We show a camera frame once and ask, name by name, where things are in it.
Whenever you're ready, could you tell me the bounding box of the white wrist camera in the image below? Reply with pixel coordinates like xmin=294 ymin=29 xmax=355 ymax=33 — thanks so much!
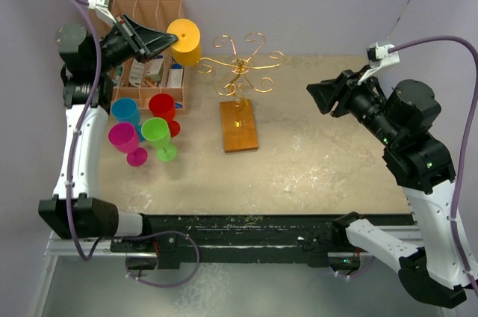
xmin=87 ymin=0 xmax=117 ymax=27
xmin=358 ymin=41 xmax=400 ymax=85

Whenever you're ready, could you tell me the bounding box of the orange plastic wine glass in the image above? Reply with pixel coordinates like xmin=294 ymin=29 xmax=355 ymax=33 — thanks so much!
xmin=167 ymin=18 xmax=202 ymax=67

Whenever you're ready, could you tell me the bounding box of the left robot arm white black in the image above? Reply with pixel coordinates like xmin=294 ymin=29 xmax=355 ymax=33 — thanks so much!
xmin=38 ymin=15 xmax=179 ymax=251

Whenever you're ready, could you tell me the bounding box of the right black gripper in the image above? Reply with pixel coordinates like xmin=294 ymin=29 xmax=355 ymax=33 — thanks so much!
xmin=307 ymin=63 xmax=400 ymax=147

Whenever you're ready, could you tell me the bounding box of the wooden rack base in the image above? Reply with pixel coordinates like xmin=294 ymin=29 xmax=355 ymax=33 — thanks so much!
xmin=220 ymin=99 xmax=259 ymax=153

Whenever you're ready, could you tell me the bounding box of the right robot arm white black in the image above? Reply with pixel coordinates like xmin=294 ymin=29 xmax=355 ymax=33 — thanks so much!
xmin=306 ymin=70 xmax=477 ymax=309

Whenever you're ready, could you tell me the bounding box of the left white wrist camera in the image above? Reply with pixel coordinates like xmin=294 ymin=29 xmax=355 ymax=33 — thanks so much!
xmin=87 ymin=0 xmax=117 ymax=27

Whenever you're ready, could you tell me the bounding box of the red plastic wine glass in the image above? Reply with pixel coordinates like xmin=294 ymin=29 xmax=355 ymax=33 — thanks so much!
xmin=148 ymin=93 xmax=181 ymax=138

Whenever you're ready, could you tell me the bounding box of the white blue box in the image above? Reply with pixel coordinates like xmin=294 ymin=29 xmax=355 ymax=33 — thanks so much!
xmin=167 ymin=63 xmax=184 ymax=88

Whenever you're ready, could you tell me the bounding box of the aluminium frame rail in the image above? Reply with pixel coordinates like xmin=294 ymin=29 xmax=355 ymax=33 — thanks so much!
xmin=367 ymin=55 xmax=456 ymax=317

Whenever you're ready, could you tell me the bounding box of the green plastic wine glass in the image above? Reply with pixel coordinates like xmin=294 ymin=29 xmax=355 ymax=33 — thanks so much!
xmin=141 ymin=117 xmax=177 ymax=162

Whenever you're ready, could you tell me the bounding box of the gold wire glass rack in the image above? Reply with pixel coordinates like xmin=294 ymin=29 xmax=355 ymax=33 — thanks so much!
xmin=196 ymin=32 xmax=285 ymax=124

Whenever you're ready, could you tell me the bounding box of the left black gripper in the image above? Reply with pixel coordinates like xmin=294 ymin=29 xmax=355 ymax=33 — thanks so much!
xmin=92 ymin=13 xmax=177 ymax=75

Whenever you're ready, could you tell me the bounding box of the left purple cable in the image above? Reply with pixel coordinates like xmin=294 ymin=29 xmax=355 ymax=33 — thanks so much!
xmin=65 ymin=0 xmax=104 ymax=262

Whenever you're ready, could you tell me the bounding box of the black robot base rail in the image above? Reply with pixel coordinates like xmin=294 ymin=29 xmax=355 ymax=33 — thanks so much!
xmin=111 ymin=215 xmax=366 ymax=274

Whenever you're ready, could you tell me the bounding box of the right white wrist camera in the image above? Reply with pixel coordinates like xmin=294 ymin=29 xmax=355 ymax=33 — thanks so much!
xmin=358 ymin=41 xmax=400 ymax=85

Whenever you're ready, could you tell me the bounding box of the white medicine box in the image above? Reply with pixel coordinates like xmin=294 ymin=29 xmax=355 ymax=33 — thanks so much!
xmin=145 ymin=58 xmax=164 ymax=84

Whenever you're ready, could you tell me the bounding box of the pink plastic wine glass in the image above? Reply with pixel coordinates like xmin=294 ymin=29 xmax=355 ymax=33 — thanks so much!
xmin=108 ymin=122 xmax=148 ymax=167

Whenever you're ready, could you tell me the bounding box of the peach plastic file organizer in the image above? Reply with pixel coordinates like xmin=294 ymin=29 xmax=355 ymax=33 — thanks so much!
xmin=108 ymin=0 xmax=192 ymax=114

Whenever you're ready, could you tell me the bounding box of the blue plastic wine glass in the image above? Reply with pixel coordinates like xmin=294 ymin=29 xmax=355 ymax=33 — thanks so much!
xmin=111 ymin=97 xmax=145 ymax=142

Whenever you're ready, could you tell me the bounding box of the white blister pack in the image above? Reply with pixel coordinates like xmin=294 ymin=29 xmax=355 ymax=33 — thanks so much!
xmin=128 ymin=59 xmax=144 ymax=87

